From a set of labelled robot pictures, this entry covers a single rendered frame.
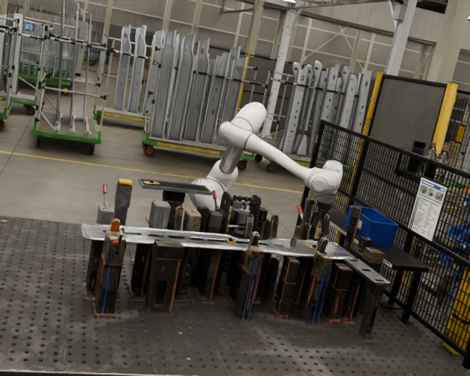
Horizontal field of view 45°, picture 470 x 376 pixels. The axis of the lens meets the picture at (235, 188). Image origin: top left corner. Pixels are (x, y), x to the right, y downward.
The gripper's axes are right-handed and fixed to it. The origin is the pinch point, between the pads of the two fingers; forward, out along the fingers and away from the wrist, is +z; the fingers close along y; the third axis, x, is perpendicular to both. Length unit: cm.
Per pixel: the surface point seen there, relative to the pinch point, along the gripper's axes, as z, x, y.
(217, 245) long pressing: 5, -56, 8
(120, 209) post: 3, -96, -31
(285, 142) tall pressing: 53, 309, -703
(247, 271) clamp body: 12.1, -43.4, 20.2
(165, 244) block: 2, -83, 19
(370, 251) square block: -0.9, 23.7, 14.7
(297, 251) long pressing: 4.9, -13.6, 8.1
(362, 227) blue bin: -4.3, 34.9, -13.1
